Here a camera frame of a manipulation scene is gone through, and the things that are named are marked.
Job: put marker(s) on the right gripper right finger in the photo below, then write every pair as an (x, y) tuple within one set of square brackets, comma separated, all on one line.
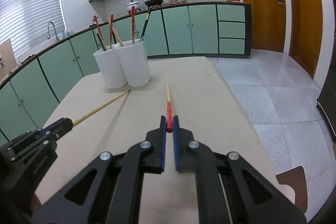
[(229, 189)]

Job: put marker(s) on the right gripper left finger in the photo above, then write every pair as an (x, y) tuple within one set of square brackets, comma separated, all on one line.
[(108, 189)]

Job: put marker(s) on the plain bamboo chopstick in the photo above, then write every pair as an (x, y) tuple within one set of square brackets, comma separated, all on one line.
[(88, 115)]

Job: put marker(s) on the dark red chopstick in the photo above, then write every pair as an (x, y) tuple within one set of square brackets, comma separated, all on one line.
[(169, 117)]

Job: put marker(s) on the worn wooden chopstick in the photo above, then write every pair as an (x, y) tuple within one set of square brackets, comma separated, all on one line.
[(118, 39)]

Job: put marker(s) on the red floral chopstick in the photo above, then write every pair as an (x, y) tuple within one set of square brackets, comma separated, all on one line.
[(111, 30), (95, 20)]

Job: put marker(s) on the red orange striped chopstick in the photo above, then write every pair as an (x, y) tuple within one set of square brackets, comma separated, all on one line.
[(133, 27)]

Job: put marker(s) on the green lower kitchen cabinets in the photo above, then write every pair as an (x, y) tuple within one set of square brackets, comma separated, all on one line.
[(33, 91)]

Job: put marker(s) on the brown wooden chair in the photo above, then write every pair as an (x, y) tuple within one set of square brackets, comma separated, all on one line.
[(296, 179)]

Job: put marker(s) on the white plastic utensil holder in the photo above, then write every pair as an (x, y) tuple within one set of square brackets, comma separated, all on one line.
[(124, 65)]

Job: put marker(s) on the white window blinds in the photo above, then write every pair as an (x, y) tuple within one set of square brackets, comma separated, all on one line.
[(26, 23)]

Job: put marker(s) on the white enamel pot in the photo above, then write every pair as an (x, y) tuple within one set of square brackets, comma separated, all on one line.
[(133, 5)]

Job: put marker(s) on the black wok on stove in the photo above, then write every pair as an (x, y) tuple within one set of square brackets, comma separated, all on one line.
[(153, 3)]

